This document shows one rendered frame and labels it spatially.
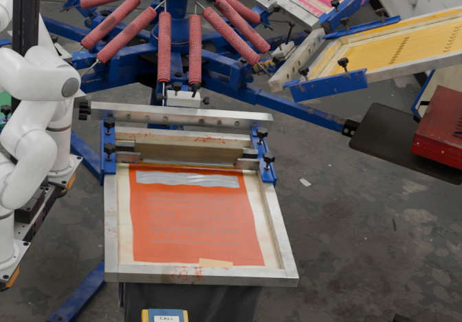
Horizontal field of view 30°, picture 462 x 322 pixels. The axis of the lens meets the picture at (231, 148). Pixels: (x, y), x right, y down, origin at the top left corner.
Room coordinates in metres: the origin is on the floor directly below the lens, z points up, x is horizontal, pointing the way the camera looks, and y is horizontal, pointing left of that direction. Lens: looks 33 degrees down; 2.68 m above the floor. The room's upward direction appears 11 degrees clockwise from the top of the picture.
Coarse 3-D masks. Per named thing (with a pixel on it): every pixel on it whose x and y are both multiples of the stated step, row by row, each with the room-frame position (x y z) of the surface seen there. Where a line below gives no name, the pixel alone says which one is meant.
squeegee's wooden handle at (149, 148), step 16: (144, 144) 2.45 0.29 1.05; (160, 144) 2.46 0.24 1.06; (176, 144) 2.47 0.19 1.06; (192, 144) 2.49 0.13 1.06; (208, 144) 2.51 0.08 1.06; (224, 144) 2.53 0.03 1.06; (240, 144) 2.55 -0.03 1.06; (192, 160) 2.49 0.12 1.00; (208, 160) 2.50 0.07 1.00; (224, 160) 2.51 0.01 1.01
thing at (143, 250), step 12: (132, 168) 2.43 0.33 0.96; (144, 168) 2.45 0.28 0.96; (156, 168) 2.46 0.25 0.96; (168, 168) 2.47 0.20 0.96; (180, 168) 2.49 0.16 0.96; (132, 180) 2.36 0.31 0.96; (132, 192) 2.30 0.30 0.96; (144, 192) 2.31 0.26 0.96; (180, 192) 2.35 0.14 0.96; (132, 204) 2.23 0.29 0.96; (144, 204) 2.24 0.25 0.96; (132, 216) 2.17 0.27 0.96; (144, 216) 2.18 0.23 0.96; (144, 228) 2.12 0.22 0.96; (144, 240) 2.06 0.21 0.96; (144, 252) 2.01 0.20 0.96; (156, 252) 2.02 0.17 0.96; (168, 252) 2.03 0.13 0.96; (180, 252) 2.04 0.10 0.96; (192, 252) 2.05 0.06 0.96
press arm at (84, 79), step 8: (136, 64) 3.24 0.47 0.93; (144, 64) 3.25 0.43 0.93; (152, 64) 3.26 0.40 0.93; (120, 72) 3.14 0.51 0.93; (128, 72) 3.15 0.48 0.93; (136, 72) 3.18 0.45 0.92; (144, 72) 3.20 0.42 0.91; (88, 80) 3.02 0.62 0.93; (96, 80) 3.04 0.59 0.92; (104, 80) 3.07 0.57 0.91; (120, 80) 3.12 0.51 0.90; (128, 80) 3.15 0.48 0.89; (80, 88) 3.00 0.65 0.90; (88, 88) 3.02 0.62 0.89; (96, 88) 3.05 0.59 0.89; (104, 88) 3.07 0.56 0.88
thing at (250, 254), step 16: (240, 176) 2.51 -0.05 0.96; (192, 192) 2.36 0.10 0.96; (208, 192) 2.38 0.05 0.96; (224, 192) 2.39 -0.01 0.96; (240, 192) 2.41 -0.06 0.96; (240, 208) 2.32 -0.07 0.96; (240, 224) 2.23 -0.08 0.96; (256, 240) 2.17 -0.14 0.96; (208, 256) 2.04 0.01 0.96; (224, 256) 2.06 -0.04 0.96; (240, 256) 2.07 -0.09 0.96; (256, 256) 2.09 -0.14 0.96
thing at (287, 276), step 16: (128, 128) 2.63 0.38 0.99; (144, 128) 2.65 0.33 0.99; (112, 176) 2.32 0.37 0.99; (112, 192) 2.23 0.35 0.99; (272, 192) 2.40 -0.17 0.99; (112, 208) 2.14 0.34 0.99; (272, 208) 2.30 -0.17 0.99; (112, 224) 2.07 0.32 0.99; (272, 224) 2.23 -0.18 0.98; (112, 240) 1.99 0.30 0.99; (288, 240) 2.15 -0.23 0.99; (112, 256) 1.92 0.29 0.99; (288, 256) 2.07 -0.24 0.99; (112, 272) 1.85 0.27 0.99; (128, 272) 1.86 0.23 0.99; (144, 272) 1.88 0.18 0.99; (160, 272) 1.89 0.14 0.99; (176, 272) 1.90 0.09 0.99; (192, 272) 1.92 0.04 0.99; (208, 272) 1.93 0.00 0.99; (224, 272) 1.94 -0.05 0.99; (240, 272) 1.95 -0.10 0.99; (256, 272) 1.97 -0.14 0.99; (272, 272) 1.98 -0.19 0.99; (288, 272) 2.00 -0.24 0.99
